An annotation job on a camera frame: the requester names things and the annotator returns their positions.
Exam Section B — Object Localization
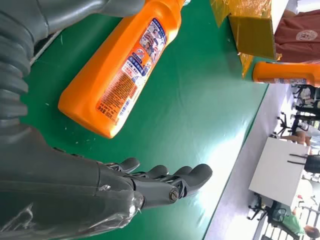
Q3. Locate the green table mat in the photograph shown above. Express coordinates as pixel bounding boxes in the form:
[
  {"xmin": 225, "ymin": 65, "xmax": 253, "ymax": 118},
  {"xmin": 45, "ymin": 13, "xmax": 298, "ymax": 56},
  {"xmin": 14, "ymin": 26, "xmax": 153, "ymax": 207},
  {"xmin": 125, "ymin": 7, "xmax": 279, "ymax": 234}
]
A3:
[{"xmin": 20, "ymin": 0, "xmax": 269, "ymax": 240}]

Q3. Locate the black office chair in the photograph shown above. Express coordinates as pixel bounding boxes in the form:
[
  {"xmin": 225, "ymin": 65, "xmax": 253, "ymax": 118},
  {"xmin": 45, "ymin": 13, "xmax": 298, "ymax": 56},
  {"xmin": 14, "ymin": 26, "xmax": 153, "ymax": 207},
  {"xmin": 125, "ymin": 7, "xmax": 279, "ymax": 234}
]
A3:
[
  {"xmin": 291, "ymin": 84, "xmax": 320, "ymax": 121},
  {"xmin": 247, "ymin": 194, "xmax": 288, "ymax": 231},
  {"xmin": 273, "ymin": 111, "xmax": 301, "ymax": 137}
]

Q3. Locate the white square table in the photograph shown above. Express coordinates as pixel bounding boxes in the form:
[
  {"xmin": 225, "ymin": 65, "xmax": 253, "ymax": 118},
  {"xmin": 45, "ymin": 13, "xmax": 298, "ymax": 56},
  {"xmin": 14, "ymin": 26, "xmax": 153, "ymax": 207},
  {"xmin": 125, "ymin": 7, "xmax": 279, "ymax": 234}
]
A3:
[{"xmin": 248, "ymin": 137, "xmax": 311, "ymax": 208}]

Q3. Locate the yellow taped cardboard box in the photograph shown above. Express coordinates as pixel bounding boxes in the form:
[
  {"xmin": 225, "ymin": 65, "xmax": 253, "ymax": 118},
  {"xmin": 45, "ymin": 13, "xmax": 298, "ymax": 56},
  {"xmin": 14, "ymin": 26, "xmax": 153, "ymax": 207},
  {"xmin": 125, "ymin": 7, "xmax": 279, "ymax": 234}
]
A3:
[{"xmin": 210, "ymin": 0, "xmax": 289, "ymax": 79}]

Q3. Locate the person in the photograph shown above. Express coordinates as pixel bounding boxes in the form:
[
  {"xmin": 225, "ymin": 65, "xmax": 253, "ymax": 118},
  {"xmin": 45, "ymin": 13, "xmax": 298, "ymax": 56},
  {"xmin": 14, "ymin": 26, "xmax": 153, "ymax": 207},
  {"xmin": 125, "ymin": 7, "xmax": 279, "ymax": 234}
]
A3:
[
  {"xmin": 282, "ymin": 211, "xmax": 320, "ymax": 240},
  {"xmin": 280, "ymin": 127, "xmax": 320, "ymax": 148},
  {"xmin": 273, "ymin": 9, "xmax": 320, "ymax": 64}
]

